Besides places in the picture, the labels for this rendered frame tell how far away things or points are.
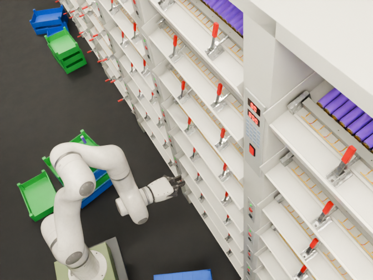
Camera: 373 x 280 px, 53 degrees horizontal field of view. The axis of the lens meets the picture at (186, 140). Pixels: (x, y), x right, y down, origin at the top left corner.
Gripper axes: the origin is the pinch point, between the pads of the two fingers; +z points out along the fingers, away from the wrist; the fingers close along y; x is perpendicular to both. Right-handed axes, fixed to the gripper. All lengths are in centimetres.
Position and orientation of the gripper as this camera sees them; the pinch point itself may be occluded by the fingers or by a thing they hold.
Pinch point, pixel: (179, 181)
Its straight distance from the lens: 181.6
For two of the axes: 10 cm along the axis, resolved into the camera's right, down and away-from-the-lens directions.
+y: 4.9, 6.6, -5.7
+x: 0.3, -6.6, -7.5
